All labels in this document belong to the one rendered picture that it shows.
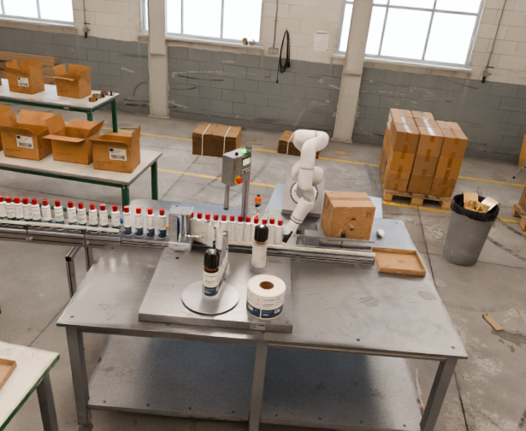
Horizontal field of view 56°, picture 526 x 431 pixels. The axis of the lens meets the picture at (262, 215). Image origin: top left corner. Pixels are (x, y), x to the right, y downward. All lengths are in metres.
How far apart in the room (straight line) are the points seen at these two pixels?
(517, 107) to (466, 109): 0.73
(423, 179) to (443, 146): 0.45
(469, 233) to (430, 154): 1.44
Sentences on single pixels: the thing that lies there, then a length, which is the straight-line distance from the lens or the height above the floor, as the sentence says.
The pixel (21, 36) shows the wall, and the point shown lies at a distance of 9.97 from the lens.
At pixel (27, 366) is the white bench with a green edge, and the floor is 0.80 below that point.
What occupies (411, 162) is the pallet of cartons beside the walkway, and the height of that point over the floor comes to 0.53.
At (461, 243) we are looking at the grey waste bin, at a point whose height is 0.24.
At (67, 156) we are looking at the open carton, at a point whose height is 0.84.
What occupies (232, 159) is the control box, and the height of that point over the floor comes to 1.46.
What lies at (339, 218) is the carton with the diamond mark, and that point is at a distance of 3.38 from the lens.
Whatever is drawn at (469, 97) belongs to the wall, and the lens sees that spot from 8.46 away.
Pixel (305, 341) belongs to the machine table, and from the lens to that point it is 2.60.
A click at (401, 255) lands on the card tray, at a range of 3.49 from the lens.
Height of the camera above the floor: 2.53
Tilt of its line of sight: 27 degrees down
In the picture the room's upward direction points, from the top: 5 degrees clockwise
